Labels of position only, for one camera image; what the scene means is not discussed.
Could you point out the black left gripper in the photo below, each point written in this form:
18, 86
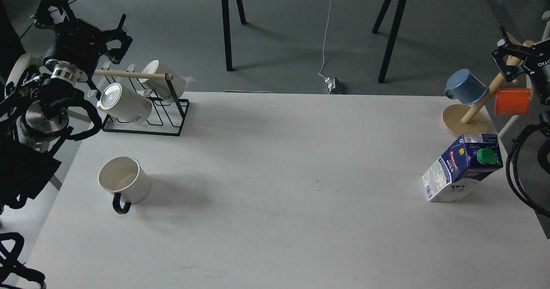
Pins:
79, 42

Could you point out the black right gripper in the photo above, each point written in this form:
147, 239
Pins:
509, 58

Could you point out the blue milk carton green cap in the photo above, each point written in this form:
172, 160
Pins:
467, 161

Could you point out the white mug with black handle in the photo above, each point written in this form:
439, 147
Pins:
126, 179

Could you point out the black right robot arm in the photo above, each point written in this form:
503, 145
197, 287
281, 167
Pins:
542, 156

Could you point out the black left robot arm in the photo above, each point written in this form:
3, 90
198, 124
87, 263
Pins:
42, 107

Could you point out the orange mug on tree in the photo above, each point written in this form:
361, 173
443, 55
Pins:
512, 101

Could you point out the blue mug on tree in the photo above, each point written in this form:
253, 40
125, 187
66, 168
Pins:
465, 87

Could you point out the white mug front on rack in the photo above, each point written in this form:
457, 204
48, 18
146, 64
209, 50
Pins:
124, 104

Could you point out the white mug on rack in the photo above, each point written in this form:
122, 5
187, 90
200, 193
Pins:
124, 104
160, 86

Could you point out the white mug rear on rack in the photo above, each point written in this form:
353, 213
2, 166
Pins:
160, 86

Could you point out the black table legs right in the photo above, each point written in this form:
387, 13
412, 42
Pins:
395, 26

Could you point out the black table legs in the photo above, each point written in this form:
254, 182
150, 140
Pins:
395, 26
226, 27

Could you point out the black table legs left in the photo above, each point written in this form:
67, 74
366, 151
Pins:
226, 27

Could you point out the grey power adapter on floor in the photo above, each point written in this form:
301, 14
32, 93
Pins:
334, 86

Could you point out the black wire mug rack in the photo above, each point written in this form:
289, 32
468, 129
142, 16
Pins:
166, 119

